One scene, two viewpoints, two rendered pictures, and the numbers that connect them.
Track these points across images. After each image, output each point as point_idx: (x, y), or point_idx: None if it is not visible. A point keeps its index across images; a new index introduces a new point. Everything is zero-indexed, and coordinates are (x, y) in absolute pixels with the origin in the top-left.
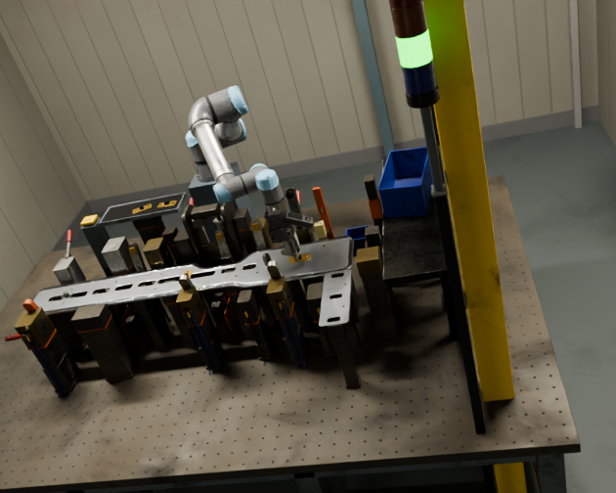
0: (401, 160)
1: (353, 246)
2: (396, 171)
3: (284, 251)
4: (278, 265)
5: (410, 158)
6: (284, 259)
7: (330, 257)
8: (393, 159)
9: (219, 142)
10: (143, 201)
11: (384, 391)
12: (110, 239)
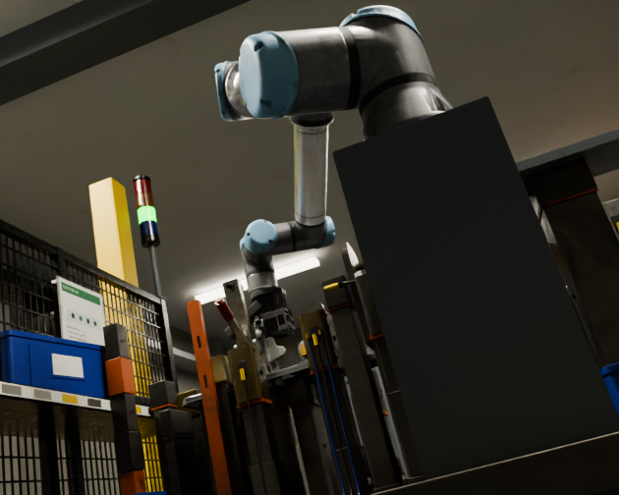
0: None
1: (190, 407)
2: (8, 377)
3: (288, 354)
4: (299, 351)
5: None
6: (297, 374)
7: (232, 397)
8: (8, 349)
9: (294, 156)
10: (562, 148)
11: None
12: None
